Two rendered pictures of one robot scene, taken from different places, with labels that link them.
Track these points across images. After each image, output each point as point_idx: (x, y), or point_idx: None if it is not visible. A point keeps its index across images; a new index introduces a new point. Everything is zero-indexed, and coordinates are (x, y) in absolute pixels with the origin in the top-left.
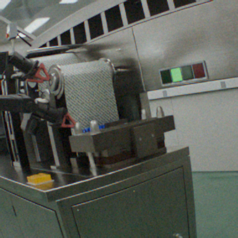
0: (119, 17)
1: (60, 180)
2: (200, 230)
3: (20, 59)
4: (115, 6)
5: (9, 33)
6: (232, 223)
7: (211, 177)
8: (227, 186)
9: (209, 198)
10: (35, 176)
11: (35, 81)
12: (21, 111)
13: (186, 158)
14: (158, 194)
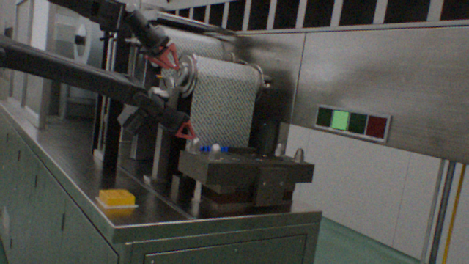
0: (294, 12)
1: (146, 209)
2: None
3: (143, 24)
4: None
5: None
6: None
7: (332, 229)
8: (352, 254)
9: (325, 259)
10: (111, 194)
11: (158, 64)
12: (123, 101)
13: (314, 226)
14: (264, 262)
